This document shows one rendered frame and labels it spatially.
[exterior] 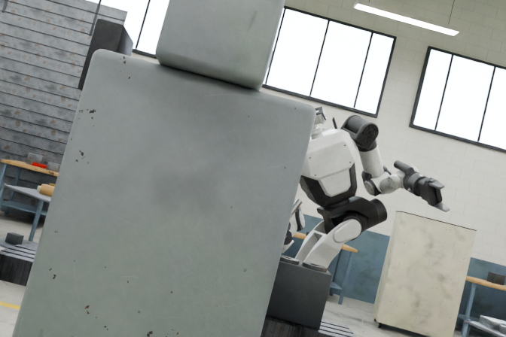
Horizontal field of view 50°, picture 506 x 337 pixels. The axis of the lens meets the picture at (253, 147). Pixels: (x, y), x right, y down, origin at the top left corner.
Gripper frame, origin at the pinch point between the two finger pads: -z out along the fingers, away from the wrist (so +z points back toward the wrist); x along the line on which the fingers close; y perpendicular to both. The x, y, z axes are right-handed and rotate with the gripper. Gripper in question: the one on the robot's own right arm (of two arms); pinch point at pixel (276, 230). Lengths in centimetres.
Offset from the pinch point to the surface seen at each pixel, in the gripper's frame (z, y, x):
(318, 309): -2.0, 12.8, 27.5
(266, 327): -7.5, 27.9, 17.4
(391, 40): 704, -448, -93
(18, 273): -20, 64, -55
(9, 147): 665, 112, -479
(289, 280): -3.8, 11.1, 14.0
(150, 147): -95, 10, -22
